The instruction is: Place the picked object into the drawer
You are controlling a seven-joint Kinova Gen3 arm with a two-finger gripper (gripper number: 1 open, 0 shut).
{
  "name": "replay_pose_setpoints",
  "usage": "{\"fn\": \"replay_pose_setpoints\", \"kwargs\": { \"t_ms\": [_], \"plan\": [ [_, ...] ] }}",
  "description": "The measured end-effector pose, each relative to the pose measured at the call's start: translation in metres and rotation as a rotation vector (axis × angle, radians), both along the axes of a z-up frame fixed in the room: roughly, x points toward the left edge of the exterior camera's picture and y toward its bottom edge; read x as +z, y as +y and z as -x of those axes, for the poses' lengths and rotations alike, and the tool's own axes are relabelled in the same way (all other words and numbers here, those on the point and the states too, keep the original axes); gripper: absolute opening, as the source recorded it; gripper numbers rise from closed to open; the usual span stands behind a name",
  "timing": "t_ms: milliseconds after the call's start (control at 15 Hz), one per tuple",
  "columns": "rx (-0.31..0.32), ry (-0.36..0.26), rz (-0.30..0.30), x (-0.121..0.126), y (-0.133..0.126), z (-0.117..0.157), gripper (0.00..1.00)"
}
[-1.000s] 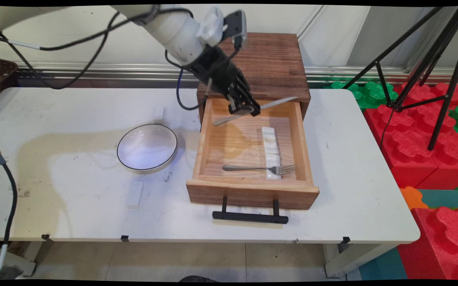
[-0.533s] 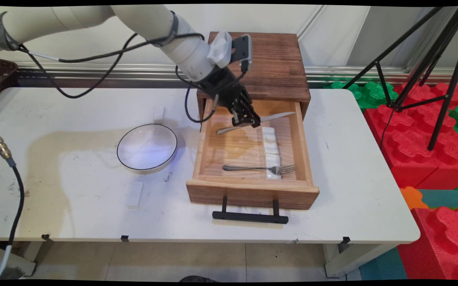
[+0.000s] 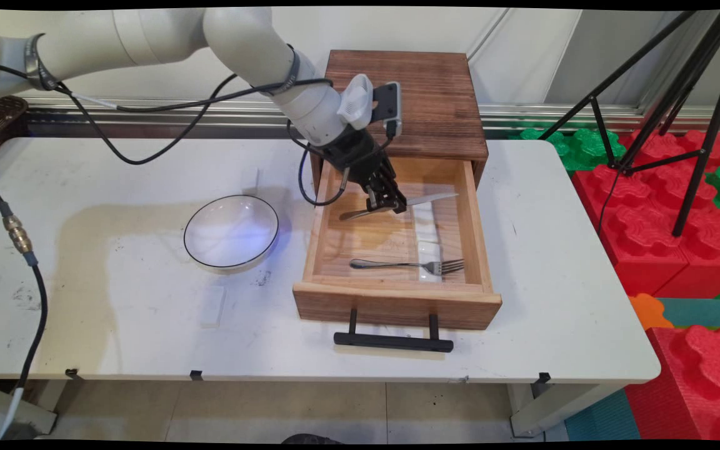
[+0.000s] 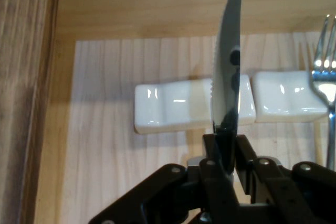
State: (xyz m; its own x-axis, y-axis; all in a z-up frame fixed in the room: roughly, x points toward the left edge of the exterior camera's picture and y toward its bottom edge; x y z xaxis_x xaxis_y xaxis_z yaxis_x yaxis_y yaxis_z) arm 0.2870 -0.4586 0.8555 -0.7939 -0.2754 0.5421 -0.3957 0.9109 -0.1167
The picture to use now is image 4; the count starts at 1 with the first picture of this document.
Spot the silver serrated table knife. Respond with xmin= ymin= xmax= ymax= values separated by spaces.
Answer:
xmin=211 ymin=0 xmax=244 ymax=180

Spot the white ceramic cutlery rest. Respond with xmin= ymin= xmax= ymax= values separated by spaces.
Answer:
xmin=251 ymin=69 xmax=330 ymax=124
xmin=133 ymin=73 xmax=257 ymax=135

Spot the dark brown wooden cabinet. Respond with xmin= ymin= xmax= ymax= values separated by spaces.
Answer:
xmin=0 ymin=0 xmax=62 ymax=224

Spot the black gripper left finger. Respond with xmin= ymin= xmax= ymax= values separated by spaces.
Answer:
xmin=88 ymin=134 xmax=242 ymax=224

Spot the light wooden drawer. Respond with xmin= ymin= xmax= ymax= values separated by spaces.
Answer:
xmin=34 ymin=0 xmax=336 ymax=224

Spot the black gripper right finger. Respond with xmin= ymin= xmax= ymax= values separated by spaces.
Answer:
xmin=235 ymin=134 xmax=336 ymax=224

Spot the silver metal fork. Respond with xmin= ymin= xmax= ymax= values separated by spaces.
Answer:
xmin=311 ymin=14 xmax=336 ymax=171

